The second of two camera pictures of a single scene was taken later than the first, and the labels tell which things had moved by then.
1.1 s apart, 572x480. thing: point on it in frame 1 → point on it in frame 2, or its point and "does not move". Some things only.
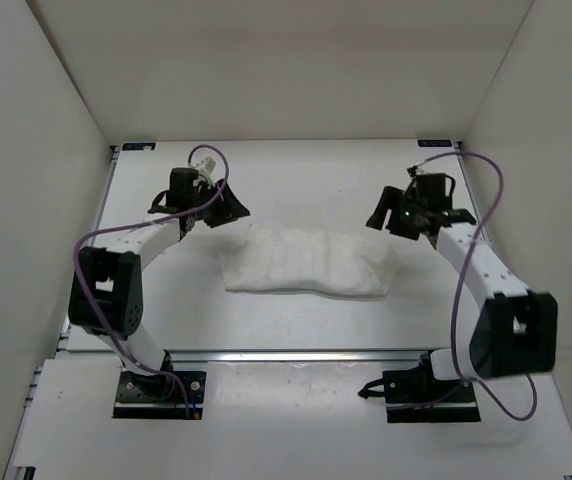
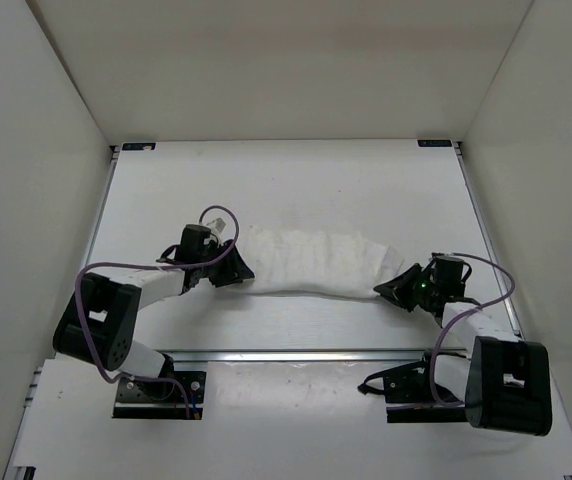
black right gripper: x=389 y=199 → x=396 y=290
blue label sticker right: x=434 y=143 does not move
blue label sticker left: x=139 y=146 does not move
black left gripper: x=229 y=210 → x=235 y=269
